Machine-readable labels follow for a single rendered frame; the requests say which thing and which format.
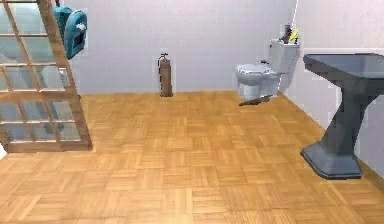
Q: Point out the brown fire extinguisher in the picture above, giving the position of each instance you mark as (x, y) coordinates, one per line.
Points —
(165, 76)

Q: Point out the white toilet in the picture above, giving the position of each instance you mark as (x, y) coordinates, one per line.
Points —
(263, 76)

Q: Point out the wooden glass-paned door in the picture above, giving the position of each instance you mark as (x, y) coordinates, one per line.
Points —
(71, 110)

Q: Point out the brown bottle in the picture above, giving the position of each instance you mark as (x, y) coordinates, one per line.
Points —
(286, 34)

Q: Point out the yellow spray bottle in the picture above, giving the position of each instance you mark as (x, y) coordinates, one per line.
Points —
(294, 35)

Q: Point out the teal wall dispenser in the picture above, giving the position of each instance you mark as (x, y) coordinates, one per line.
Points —
(75, 35)

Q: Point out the grey pedestal sink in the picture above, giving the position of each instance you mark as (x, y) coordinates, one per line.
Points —
(346, 100)

